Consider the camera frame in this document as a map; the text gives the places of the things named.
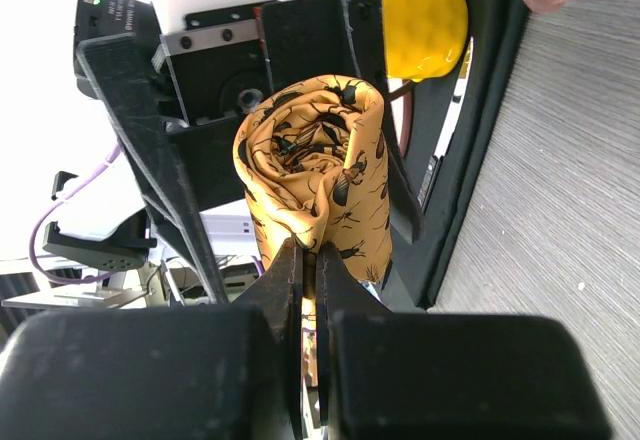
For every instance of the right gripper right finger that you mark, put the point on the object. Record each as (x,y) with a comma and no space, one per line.
(387,375)

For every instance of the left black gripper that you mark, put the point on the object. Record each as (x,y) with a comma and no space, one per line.
(209,75)

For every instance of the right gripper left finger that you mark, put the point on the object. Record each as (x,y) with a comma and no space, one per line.
(223,371)

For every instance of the yellow beetle print tie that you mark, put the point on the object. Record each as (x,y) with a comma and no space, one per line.
(314,164)

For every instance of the yellow cup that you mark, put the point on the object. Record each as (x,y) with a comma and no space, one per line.
(423,39)

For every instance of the black cloth placemat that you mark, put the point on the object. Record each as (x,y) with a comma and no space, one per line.
(497,27)

